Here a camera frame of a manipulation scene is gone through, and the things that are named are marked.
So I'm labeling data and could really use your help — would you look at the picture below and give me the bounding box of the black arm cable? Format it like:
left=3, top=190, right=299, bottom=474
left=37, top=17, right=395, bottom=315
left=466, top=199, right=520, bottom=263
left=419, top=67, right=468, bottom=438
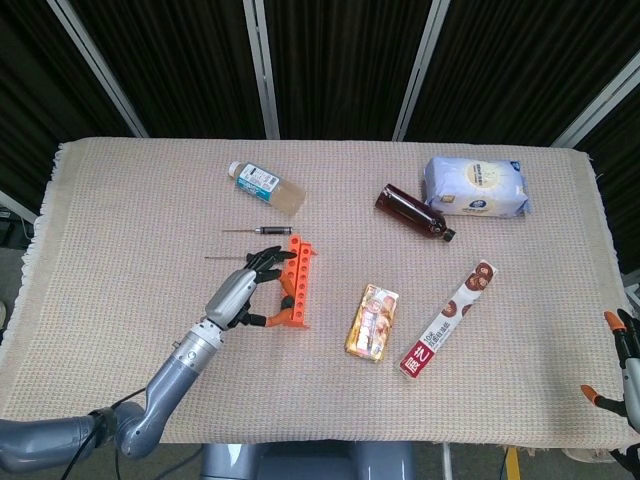
left=59, top=387, right=151, bottom=480

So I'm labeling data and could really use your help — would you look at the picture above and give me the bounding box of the white desk frame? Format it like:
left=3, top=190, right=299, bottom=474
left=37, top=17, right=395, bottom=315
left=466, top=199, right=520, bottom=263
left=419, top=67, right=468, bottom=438
left=0, top=189, right=39, bottom=226

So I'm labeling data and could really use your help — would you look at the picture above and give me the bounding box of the blue white tissue pack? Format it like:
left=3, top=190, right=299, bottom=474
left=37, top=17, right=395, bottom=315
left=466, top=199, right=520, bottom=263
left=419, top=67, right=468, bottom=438
left=423, top=155, right=531, bottom=218

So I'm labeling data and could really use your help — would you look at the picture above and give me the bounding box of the white partition frame post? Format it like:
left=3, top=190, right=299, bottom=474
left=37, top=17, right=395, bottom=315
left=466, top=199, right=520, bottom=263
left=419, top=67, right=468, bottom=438
left=243, top=0, right=281, bottom=140
left=47, top=0, right=149, bottom=139
left=392, top=0, right=451, bottom=142
left=552, top=64, right=640, bottom=149

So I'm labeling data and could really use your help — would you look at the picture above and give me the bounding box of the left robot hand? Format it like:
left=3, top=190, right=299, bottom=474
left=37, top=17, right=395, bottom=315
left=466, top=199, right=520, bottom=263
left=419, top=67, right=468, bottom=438
left=203, top=244, right=297, bottom=332

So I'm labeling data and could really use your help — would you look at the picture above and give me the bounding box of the black metal precision screwdriver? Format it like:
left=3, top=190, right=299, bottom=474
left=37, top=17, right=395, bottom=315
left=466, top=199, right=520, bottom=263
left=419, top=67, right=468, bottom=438
left=222, top=225, right=293, bottom=236

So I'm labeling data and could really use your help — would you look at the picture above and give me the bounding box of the brown tea bottle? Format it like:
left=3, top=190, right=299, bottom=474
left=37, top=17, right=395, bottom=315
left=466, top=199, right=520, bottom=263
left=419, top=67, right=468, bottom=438
left=375, top=183, right=457, bottom=244

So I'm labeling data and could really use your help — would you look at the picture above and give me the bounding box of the beige woven tablecloth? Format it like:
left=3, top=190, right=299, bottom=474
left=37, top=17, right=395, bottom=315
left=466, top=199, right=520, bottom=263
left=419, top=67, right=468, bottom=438
left=0, top=137, right=629, bottom=451

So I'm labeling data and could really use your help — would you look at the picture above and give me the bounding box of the long green-black screwdriver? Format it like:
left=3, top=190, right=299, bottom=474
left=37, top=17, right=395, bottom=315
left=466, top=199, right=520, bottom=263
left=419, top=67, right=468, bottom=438
left=204, top=252, right=285, bottom=266

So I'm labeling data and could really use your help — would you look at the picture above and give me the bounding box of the clear bottle blue label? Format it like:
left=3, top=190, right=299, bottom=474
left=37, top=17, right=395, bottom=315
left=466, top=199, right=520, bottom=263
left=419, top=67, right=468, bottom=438
left=227, top=160, right=307, bottom=217

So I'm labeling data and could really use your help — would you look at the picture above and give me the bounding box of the orange tool rack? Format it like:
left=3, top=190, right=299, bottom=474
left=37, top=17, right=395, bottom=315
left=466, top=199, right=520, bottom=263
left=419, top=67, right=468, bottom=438
left=277, top=234, right=319, bottom=330

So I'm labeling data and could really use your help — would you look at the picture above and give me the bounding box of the long white red box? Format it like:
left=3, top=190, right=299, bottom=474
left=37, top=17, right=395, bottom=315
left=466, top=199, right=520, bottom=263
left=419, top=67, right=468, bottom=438
left=398, top=259, right=500, bottom=381

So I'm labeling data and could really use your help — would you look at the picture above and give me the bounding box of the yellow food packet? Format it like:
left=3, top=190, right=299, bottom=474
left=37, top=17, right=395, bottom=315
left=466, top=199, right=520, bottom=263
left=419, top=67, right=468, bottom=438
left=343, top=283, right=401, bottom=363

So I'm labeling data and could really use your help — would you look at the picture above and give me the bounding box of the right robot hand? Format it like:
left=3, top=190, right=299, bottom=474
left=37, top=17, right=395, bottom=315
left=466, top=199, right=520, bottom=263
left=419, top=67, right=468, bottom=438
left=579, top=308, right=640, bottom=436

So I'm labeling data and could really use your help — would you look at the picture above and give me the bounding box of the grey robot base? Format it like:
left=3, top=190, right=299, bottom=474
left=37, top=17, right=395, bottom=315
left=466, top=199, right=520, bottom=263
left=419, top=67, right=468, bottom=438
left=199, top=442, right=416, bottom=480

